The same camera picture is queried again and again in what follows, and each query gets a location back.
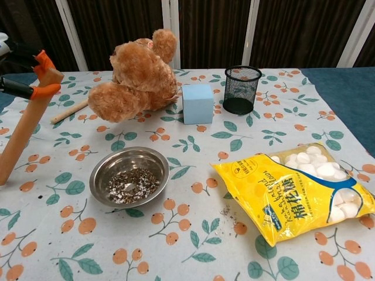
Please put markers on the floral print tablecloth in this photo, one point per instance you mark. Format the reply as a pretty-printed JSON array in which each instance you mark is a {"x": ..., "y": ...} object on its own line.
[{"x": 187, "y": 146}]

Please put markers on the large wooden rolling pin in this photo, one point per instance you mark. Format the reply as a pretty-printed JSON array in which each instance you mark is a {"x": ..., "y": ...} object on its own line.
[{"x": 26, "y": 123}]

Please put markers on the brown and white spice mix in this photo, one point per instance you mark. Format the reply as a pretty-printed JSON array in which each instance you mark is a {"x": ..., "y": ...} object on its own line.
[{"x": 132, "y": 183}]

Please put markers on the brown teddy bear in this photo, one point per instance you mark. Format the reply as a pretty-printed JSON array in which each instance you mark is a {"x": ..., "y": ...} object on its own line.
[{"x": 140, "y": 73}]

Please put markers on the light blue foam block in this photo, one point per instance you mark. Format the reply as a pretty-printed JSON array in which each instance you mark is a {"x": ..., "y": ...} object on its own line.
[{"x": 196, "y": 105}]

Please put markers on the white partition frame post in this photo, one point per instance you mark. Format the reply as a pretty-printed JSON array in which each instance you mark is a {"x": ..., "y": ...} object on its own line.
[
  {"x": 169, "y": 17},
  {"x": 71, "y": 35},
  {"x": 353, "y": 32},
  {"x": 250, "y": 29}
]

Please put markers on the yellow marshmallow bag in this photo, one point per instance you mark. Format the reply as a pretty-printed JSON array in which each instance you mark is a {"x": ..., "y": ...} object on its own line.
[{"x": 263, "y": 190}]

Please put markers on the black mesh pen cup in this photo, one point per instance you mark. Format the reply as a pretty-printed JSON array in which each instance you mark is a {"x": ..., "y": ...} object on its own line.
[{"x": 241, "y": 87}]

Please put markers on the thin wooden stick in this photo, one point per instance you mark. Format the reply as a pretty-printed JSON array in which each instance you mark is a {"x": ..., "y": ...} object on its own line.
[{"x": 63, "y": 115}]

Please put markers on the stainless steel bowl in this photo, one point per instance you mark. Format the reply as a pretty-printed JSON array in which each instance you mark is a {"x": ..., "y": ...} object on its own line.
[{"x": 99, "y": 175}]

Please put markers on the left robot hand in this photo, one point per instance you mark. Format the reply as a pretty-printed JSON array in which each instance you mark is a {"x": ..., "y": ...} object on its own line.
[{"x": 44, "y": 65}]

